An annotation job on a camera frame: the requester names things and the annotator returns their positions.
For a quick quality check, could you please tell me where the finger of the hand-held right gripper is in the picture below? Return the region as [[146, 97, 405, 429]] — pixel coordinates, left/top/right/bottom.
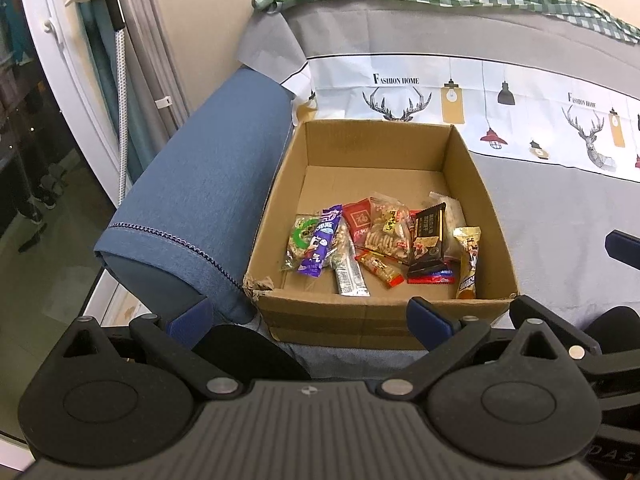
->
[[604, 229, 640, 267], [509, 294, 602, 369]]

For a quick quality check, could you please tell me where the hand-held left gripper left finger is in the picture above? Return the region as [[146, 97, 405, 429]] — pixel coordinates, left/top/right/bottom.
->
[[60, 299, 246, 401]]

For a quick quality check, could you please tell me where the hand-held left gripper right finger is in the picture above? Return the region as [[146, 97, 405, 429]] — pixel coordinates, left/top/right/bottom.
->
[[375, 297, 558, 401]]

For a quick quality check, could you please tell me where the red blue snack wrapper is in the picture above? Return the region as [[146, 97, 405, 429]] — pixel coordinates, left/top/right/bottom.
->
[[407, 267, 458, 285]]

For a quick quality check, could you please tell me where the small red brown snack bar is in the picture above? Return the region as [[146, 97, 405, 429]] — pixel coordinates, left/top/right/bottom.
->
[[355, 251, 405, 288]]

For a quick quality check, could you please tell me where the gold white snack bar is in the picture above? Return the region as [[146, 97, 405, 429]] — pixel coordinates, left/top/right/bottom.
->
[[452, 226, 482, 301]]

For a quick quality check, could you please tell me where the black chocolate packet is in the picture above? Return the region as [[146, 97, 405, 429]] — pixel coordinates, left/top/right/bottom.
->
[[406, 203, 447, 281]]

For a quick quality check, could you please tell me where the silver white snack bar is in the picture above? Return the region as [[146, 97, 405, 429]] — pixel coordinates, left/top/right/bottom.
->
[[332, 245, 371, 297]]

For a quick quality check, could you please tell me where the clear orange snack packet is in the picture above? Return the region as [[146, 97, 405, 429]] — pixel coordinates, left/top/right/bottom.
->
[[362, 195, 416, 266]]

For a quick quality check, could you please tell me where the white rice cracker packet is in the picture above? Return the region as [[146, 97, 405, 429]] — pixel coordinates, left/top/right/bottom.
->
[[429, 191, 466, 241]]

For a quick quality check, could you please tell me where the red snack packet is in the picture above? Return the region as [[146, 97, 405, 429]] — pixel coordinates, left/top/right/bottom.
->
[[342, 199, 375, 248]]

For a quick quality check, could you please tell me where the purple chocolate bar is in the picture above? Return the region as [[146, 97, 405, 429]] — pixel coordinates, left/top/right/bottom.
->
[[298, 205, 343, 278]]

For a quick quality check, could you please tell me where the round peanut cake green label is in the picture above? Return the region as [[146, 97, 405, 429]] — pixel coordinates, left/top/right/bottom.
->
[[282, 215, 348, 272]]

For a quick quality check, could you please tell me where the brown cardboard box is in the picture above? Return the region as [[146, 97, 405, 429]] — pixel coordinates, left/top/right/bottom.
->
[[242, 120, 521, 351]]

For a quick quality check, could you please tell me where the blue sofa armrest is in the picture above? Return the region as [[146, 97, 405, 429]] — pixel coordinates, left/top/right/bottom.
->
[[92, 66, 426, 381]]

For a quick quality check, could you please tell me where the grey curtain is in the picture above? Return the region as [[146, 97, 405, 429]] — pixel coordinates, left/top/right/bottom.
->
[[115, 0, 191, 131]]

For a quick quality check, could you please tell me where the teal curtain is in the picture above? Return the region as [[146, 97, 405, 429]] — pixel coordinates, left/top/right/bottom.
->
[[75, 0, 161, 181]]

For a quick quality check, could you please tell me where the white door frame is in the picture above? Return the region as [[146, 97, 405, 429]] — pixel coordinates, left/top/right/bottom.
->
[[15, 0, 133, 196]]

